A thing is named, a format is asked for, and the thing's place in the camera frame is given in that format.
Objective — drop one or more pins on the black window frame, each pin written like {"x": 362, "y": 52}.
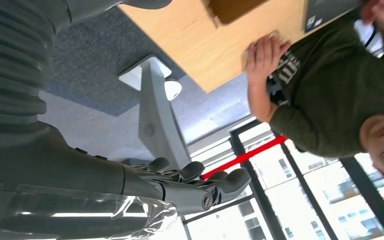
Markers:
{"x": 241, "y": 155}

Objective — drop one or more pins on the clear plastic film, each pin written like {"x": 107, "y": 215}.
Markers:
{"x": 139, "y": 205}

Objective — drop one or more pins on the person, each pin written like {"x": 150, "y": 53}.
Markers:
{"x": 328, "y": 99}

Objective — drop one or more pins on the brown wooden compartment box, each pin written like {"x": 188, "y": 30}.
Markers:
{"x": 235, "y": 10}

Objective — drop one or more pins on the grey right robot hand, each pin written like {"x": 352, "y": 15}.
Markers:
{"x": 62, "y": 165}

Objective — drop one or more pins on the red barrier belt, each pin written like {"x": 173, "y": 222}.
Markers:
{"x": 245, "y": 155}

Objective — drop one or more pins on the white round stanchion base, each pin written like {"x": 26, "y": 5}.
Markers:
{"x": 173, "y": 90}

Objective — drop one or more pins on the grey kiosk stand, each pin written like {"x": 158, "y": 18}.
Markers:
{"x": 155, "y": 116}

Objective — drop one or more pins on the grey laptop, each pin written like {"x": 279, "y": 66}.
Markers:
{"x": 328, "y": 11}

